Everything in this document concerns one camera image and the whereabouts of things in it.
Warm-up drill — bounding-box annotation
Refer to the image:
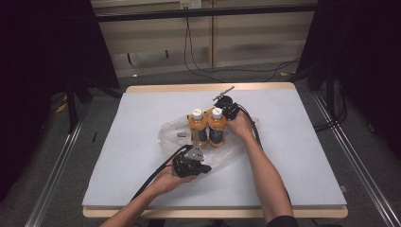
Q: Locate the metal floor rail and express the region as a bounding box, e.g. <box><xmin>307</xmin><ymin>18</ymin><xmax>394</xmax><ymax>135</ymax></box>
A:
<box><xmin>24</xmin><ymin>117</ymin><xmax>85</xmax><ymax>227</ymax></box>
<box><xmin>311</xmin><ymin>91</ymin><xmax>401</xmax><ymax>227</ymax></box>

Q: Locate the hand-held gripper cable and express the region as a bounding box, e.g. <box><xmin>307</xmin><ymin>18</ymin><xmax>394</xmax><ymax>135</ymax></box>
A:
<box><xmin>236</xmin><ymin>104</ymin><xmax>292</xmax><ymax>204</ymax></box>
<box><xmin>130</xmin><ymin>144</ymin><xmax>194</xmax><ymax>201</ymax></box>

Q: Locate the bundle of black cables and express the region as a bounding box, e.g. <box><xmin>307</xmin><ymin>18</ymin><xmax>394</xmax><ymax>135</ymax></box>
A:
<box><xmin>313</xmin><ymin>79</ymin><xmax>348</xmax><ymax>132</ymax></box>

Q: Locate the translucent white plastic bag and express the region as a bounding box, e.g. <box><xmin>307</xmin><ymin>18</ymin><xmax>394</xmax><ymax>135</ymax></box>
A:
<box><xmin>157</xmin><ymin>108</ymin><xmax>261</xmax><ymax>173</ymax></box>

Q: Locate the black power cable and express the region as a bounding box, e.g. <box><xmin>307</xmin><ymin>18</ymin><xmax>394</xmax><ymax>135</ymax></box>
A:
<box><xmin>183</xmin><ymin>17</ymin><xmax>225</xmax><ymax>84</ymax></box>

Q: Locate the person's left hand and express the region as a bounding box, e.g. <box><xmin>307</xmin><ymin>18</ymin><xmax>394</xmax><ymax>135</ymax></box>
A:
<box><xmin>148</xmin><ymin>163</ymin><xmax>199</xmax><ymax>195</ymax></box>

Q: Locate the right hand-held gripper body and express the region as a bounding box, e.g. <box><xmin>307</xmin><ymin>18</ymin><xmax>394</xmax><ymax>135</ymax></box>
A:
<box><xmin>212</xmin><ymin>85</ymin><xmax>241</xmax><ymax>115</ymax></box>

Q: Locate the person's right hand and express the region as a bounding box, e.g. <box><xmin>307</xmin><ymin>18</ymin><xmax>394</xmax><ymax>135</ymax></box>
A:
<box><xmin>226</xmin><ymin>110</ymin><xmax>256</xmax><ymax>142</ymax></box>

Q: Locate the white wall outlet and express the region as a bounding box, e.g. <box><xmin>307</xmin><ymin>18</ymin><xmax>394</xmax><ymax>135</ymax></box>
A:
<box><xmin>179</xmin><ymin>0</ymin><xmax>202</xmax><ymax>9</ymax></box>

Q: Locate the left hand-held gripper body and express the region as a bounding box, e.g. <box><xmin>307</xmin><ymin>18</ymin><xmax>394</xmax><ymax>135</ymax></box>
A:
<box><xmin>171</xmin><ymin>144</ymin><xmax>205</xmax><ymax>179</ymax></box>

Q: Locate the orange juice bottle white cap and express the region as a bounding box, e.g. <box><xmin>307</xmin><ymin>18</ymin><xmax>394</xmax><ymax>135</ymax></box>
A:
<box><xmin>206</xmin><ymin>107</ymin><xmax>228</xmax><ymax>149</ymax></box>
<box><xmin>187</xmin><ymin>108</ymin><xmax>209</xmax><ymax>148</ymax></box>

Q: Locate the right hand-held gripper cable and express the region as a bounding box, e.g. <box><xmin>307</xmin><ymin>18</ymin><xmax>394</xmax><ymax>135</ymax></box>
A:
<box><xmin>236</xmin><ymin>104</ymin><xmax>292</xmax><ymax>204</ymax></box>

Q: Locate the black metal stand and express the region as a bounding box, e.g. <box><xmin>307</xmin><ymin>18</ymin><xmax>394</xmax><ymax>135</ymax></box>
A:
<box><xmin>64</xmin><ymin>89</ymin><xmax>78</xmax><ymax>134</ymax></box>

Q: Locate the left hand-held gripper cable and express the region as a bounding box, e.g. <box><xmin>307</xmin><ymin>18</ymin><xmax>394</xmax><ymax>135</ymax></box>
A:
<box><xmin>130</xmin><ymin>144</ymin><xmax>194</xmax><ymax>201</ymax></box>

